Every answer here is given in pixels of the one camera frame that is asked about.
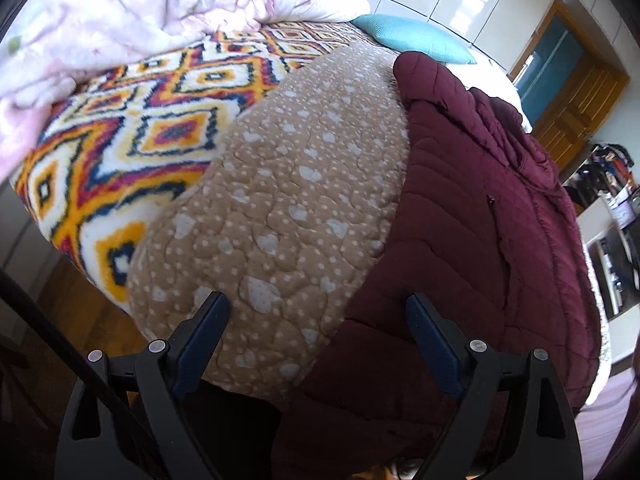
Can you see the geometric patterned blanket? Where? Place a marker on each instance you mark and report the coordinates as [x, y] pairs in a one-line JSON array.
[[125, 130]]

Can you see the wooden door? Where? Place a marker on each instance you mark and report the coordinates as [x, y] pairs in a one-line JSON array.
[[585, 100]]

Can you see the beige quilted heart-print cover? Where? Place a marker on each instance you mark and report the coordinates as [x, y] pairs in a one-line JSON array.
[[300, 195]]

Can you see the pink fleece blanket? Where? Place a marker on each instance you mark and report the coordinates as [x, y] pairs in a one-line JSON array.
[[125, 10]]

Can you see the maroon quilted jacket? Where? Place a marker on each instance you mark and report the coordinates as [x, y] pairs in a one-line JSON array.
[[465, 240]]

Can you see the cluttered shelf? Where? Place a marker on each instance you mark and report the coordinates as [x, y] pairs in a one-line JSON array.
[[607, 175]]

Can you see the teal pillow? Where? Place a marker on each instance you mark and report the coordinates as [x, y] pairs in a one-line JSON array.
[[415, 37]]

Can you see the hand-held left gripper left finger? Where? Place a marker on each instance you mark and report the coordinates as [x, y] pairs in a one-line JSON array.
[[201, 342]]

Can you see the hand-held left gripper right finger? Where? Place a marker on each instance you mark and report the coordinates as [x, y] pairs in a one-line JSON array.
[[431, 345]]

